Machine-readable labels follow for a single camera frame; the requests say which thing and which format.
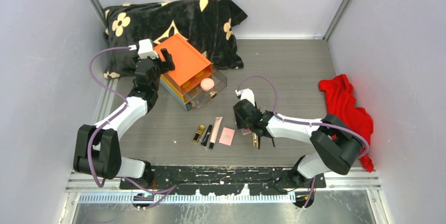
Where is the pink eyeshadow palette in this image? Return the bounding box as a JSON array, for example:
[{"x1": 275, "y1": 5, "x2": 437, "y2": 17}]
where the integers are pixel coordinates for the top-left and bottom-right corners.
[{"x1": 241, "y1": 128, "x2": 251, "y2": 135}]

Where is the pink square card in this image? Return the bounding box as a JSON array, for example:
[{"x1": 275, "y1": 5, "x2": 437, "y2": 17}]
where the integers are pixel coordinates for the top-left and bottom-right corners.
[{"x1": 219, "y1": 127, "x2": 236, "y2": 146}]

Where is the orange drawer organizer box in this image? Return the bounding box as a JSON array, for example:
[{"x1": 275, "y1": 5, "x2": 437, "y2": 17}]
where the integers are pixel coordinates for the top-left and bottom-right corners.
[{"x1": 154, "y1": 34, "x2": 213, "y2": 111}]

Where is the pink cream tube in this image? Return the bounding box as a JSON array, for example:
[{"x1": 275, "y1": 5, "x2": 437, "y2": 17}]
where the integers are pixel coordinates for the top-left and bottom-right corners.
[{"x1": 209, "y1": 117, "x2": 223, "y2": 149}]

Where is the clear top drawer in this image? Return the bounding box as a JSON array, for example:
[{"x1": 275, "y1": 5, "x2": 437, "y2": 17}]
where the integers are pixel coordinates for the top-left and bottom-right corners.
[{"x1": 180, "y1": 66, "x2": 227, "y2": 108}]

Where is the gold lipstick case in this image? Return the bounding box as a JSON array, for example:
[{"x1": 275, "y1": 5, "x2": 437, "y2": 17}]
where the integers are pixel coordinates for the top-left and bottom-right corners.
[{"x1": 192, "y1": 125, "x2": 206, "y2": 142}]

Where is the black mascara tube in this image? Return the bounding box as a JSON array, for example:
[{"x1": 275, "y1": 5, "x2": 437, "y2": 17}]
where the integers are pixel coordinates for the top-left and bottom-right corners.
[{"x1": 201, "y1": 125, "x2": 213, "y2": 147}]

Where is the round pink blush compact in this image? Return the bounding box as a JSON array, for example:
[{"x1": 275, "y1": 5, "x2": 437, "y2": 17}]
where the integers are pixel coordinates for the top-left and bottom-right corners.
[{"x1": 200, "y1": 78, "x2": 215, "y2": 91}]

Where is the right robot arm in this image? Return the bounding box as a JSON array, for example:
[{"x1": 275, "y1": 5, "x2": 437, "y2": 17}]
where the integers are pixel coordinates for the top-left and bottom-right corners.
[{"x1": 233, "y1": 99, "x2": 369, "y2": 188}]

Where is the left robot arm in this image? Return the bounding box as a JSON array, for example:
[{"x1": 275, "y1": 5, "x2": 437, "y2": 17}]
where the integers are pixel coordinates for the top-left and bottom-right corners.
[{"x1": 73, "y1": 48, "x2": 175, "y2": 189}]

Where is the gold makeup pencil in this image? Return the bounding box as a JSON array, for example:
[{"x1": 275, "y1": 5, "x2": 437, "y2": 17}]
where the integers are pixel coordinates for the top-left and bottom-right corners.
[{"x1": 251, "y1": 133, "x2": 259, "y2": 148}]

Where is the black floral plush pillow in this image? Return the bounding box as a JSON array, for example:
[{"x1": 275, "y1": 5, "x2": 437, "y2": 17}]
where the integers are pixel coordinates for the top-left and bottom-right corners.
[{"x1": 104, "y1": 0, "x2": 248, "y2": 78}]

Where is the red cloth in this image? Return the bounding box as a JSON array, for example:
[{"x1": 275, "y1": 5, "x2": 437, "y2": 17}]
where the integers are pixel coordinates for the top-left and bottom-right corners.
[{"x1": 318, "y1": 74, "x2": 375, "y2": 173}]

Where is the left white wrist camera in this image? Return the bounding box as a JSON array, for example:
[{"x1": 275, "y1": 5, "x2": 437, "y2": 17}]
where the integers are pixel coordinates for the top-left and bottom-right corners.
[{"x1": 137, "y1": 39, "x2": 158, "y2": 59}]

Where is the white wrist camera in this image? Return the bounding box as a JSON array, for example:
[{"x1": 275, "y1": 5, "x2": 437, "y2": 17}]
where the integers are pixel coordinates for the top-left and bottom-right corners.
[
  {"x1": 137, "y1": 39, "x2": 158, "y2": 59},
  {"x1": 235, "y1": 88, "x2": 256, "y2": 106}
]

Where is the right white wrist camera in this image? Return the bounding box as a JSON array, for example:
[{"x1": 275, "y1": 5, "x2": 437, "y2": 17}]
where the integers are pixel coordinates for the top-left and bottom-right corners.
[{"x1": 235, "y1": 88, "x2": 256, "y2": 106}]

